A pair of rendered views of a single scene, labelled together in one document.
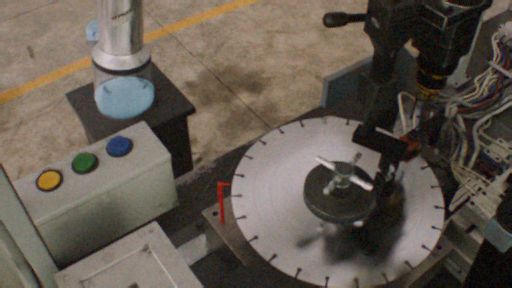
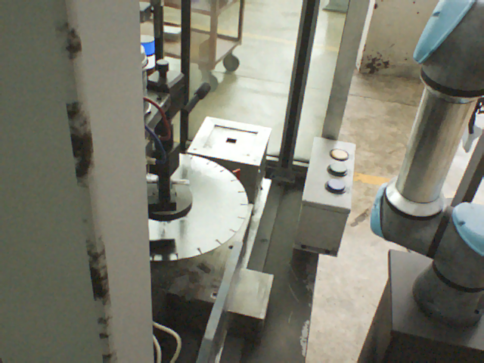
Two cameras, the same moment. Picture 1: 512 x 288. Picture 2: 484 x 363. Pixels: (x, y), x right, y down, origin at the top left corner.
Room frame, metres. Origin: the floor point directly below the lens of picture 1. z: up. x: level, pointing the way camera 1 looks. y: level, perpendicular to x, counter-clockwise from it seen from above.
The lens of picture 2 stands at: (1.11, -0.58, 1.59)
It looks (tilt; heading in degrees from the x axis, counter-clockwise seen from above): 37 degrees down; 135
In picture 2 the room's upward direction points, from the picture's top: 6 degrees clockwise
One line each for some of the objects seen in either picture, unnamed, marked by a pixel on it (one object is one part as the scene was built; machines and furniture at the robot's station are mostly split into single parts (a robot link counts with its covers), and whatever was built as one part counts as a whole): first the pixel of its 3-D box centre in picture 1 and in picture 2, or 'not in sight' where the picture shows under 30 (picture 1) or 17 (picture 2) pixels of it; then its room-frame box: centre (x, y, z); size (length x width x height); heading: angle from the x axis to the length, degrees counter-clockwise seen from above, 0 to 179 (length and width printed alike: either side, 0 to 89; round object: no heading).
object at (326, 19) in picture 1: (358, 23); (186, 95); (0.54, -0.13, 1.21); 0.08 x 0.06 x 0.03; 126
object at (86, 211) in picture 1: (97, 195); (325, 193); (0.56, 0.29, 0.82); 0.28 x 0.11 x 0.15; 126
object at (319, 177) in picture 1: (340, 186); (164, 194); (0.47, -0.13, 0.96); 0.11 x 0.11 x 0.03
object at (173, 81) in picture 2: (386, 47); (163, 121); (0.53, -0.18, 1.17); 0.06 x 0.05 x 0.20; 117
